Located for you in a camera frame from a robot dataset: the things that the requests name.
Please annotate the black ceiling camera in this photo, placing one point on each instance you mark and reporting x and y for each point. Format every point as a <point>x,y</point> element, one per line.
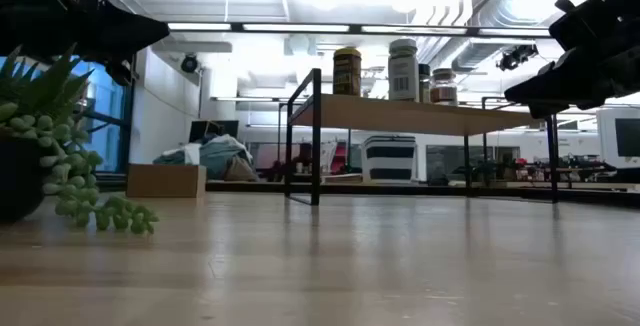
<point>517,57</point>

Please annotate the dark monitor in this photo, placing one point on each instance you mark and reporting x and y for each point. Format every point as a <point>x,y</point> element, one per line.
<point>200,128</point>

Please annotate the yellow lid spice jar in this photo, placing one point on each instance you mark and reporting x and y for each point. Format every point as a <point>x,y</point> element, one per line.
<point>347,73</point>

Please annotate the long ceiling light strip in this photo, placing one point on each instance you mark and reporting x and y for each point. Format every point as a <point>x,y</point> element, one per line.
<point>295,28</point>

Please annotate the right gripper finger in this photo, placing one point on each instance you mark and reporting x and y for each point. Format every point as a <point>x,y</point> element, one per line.
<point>549,111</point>
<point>565,86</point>

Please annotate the black white striped bin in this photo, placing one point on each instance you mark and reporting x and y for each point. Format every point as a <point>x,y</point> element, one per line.
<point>388,158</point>

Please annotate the black lid spice jar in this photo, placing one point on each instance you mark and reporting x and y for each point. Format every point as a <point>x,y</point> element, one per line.
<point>425,83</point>

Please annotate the blue glass window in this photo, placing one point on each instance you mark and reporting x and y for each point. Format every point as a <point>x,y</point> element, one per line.
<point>107,116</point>

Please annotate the small cardboard box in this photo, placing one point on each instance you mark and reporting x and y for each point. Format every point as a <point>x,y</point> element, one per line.
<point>165,181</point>

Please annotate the white lid spice bottle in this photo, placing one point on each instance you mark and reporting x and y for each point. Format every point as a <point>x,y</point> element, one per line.
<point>403,73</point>

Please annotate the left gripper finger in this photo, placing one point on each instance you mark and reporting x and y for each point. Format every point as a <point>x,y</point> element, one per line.
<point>120,72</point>
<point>125,33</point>

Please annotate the pile of cloths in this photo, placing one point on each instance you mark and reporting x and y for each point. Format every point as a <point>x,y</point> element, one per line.
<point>220,158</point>

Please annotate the cluttered workbench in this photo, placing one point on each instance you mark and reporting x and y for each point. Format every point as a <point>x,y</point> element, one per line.
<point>530,168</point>

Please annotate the white cabinet with screen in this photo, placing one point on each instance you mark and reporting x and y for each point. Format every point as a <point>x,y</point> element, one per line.
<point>617,136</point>

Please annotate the potted green succulent plant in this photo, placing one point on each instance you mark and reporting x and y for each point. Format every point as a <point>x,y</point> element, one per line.
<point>30,116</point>

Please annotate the wooden shelf black metal frame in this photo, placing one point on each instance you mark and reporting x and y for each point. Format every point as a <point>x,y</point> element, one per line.
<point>400,116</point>

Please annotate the small glass spice jar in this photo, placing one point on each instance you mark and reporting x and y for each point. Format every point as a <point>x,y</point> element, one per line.
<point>443,88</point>

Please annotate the round black wall device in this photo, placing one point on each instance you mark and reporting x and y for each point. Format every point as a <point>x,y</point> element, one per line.
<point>189,64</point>

